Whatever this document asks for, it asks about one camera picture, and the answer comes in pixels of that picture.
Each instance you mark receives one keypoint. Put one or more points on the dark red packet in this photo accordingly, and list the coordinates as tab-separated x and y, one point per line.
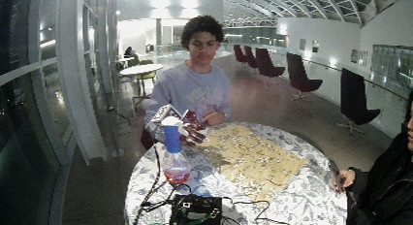
190	117

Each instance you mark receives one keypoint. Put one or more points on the blue spray bottle pink liquid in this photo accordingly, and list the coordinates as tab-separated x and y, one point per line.
174	154

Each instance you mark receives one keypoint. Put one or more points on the white marker cube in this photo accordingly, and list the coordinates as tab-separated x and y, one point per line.
164	113

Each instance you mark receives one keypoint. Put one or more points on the the person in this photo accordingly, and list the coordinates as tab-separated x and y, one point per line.
189	86

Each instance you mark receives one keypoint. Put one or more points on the yellow patterned mat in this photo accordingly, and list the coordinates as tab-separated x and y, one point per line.
252	160

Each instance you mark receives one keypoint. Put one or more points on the green chair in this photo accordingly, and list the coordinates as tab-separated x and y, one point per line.
146	74
133	60

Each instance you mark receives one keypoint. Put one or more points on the white round table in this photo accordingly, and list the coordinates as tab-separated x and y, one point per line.
141	70

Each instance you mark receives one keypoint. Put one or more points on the dark red swivel chair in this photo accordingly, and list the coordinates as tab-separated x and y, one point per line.
238	53
357	99
266	64
249	57
301	76

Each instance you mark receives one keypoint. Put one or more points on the black electronic device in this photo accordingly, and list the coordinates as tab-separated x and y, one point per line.
196	210

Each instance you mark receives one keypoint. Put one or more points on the white floral tablecloth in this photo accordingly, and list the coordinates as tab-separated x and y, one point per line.
301	199

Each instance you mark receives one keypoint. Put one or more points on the white slanted pillar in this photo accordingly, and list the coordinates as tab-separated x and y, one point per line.
77	76

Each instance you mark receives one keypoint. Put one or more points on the dark phone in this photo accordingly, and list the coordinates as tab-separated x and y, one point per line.
334	173

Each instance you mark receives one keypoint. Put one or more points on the framed wall picture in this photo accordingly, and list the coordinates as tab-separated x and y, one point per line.
302	44
353	56
314	46

